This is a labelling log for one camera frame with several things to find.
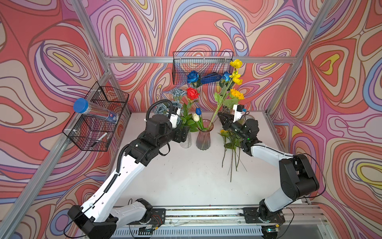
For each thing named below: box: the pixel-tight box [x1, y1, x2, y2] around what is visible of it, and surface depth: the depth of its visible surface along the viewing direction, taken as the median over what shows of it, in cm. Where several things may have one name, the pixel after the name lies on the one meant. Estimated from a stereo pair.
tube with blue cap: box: [73, 97, 119, 124], surface depth 66 cm
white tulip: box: [192, 113, 200, 122], surface depth 78 cm
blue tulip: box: [195, 107, 202, 116], surface depth 83 cm
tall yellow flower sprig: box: [207, 59, 245, 131], surface depth 75 cm
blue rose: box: [187, 70, 200, 84], surface depth 76 cm
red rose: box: [187, 87, 201, 101], surface depth 77 cm
